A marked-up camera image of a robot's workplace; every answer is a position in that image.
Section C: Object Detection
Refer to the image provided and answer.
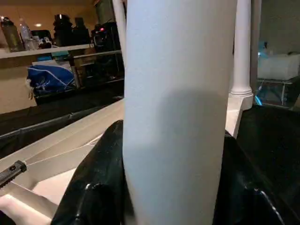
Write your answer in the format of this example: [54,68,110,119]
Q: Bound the black mat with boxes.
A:
[0,89,300,225]

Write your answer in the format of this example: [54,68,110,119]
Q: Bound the white plastic table top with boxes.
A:
[0,96,244,225]

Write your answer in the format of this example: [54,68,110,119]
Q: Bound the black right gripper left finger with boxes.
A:
[51,120,128,225]

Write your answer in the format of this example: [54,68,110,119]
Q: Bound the white plastic table leg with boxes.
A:
[122,0,239,225]
[112,0,128,70]
[228,0,254,111]

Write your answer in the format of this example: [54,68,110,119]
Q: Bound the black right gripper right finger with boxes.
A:
[213,131,287,225]

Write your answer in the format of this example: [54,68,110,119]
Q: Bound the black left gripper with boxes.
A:
[0,160,28,189]

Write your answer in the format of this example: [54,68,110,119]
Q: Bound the blue shopping bag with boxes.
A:
[25,63,76,98]

